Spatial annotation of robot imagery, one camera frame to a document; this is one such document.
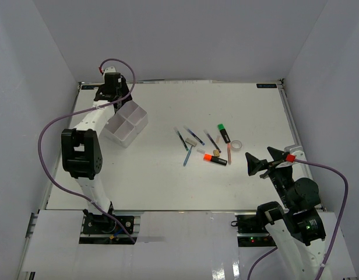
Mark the white divided organizer box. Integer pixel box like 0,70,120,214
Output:
102,100,148,148

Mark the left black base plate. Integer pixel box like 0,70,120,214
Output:
81,215,135,235

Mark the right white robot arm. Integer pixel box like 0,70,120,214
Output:
245,147,333,279

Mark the green cap black highlighter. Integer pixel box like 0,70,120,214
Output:
217,124,231,144

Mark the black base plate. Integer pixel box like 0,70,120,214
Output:
81,215,135,235
230,215,276,247

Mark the light blue pen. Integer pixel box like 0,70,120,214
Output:
183,146,193,167

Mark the right black corner label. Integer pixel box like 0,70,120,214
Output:
256,83,277,89

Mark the clear tape roll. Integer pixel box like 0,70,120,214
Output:
230,140,242,151

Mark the left black corner label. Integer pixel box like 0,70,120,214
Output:
80,85,99,90

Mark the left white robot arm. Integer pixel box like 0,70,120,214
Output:
61,66,129,233

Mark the black corner label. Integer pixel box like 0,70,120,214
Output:
80,85,99,90
256,83,277,89

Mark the dark blue ink pen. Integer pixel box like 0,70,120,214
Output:
203,129,221,153

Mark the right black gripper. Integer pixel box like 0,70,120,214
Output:
245,146,294,209

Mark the green ink pen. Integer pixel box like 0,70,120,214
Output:
174,127,189,151

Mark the orange cap black highlighter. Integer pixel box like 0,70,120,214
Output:
203,154,227,166

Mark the orange pen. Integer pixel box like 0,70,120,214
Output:
227,142,231,165

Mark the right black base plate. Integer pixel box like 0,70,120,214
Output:
230,215,276,247

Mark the grey rectangular eraser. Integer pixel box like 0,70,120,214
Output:
185,138,197,146

